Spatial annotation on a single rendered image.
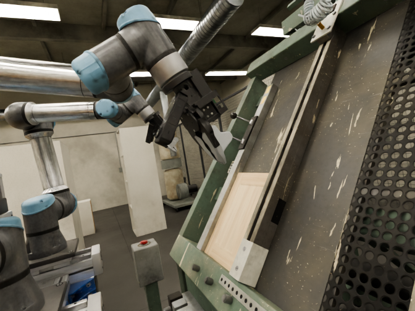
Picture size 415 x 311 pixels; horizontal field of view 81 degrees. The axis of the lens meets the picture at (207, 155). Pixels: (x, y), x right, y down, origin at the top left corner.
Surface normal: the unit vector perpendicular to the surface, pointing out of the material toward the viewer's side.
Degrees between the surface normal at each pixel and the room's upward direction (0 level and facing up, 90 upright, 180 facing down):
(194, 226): 90
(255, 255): 90
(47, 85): 133
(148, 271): 90
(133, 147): 90
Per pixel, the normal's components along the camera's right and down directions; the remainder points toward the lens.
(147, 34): 0.25, 0.07
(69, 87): 0.11, 0.69
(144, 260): 0.41, -0.06
